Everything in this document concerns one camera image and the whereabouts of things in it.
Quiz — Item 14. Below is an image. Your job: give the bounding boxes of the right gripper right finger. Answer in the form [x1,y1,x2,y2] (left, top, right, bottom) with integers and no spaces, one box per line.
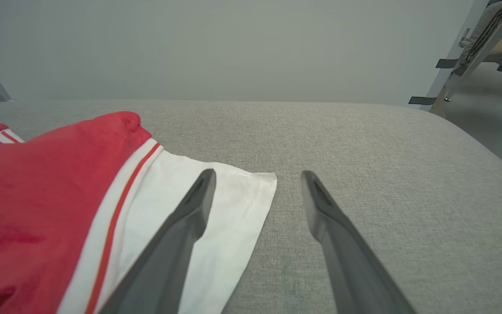
[300,170,416,314]

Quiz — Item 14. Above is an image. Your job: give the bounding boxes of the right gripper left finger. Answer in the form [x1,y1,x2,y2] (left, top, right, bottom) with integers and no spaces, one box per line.
[98,168,217,314]

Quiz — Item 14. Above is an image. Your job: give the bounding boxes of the red and white garment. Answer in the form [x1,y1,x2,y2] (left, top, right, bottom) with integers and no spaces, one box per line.
[0,111,278,314]

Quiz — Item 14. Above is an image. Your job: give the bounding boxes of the beige striped cloth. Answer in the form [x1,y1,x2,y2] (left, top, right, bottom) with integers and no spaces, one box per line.
[454,0,502,77]

